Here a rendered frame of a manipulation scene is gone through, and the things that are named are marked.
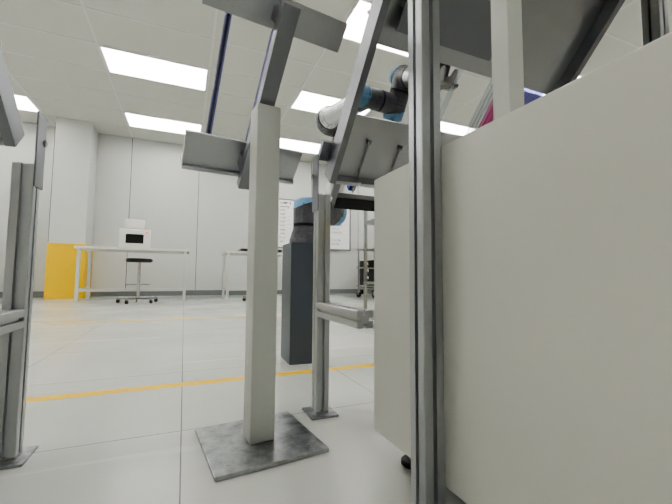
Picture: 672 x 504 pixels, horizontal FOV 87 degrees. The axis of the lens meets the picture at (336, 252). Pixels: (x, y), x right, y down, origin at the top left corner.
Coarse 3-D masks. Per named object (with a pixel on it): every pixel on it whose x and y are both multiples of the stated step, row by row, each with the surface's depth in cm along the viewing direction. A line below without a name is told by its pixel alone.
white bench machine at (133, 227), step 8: (128, 224) 551; (136, 224) 556; (144, 224) 562; (120, 232) 542; (128, 232) 547; (136, 232) 552; (144, 232) 557; (120, 240) 541; (128, 240) 546; (136, 240) 551; (144, 240) 556
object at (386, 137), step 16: (352, 128) 103; (368, 128) 105; (384, 128) 106; (400, 128) 108; (352, 144) 106; (384, 144) 110; (400, 144) 111; (352, 160) 110; (368, 160) 112; (384, 160) 113; (400, 160) 115; (352, 176) 114; (368, 176) 115
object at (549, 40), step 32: (448, 0) 86; (480, 0) 88; (544, 0) 96; (576, 0) 98; (384, 32) 90; (448, 32) 90; (480, 32) 93; (544, 32) 102; (576, 32) 104; (448, 64) 99; (480, 64) 102; (544, 64) 108
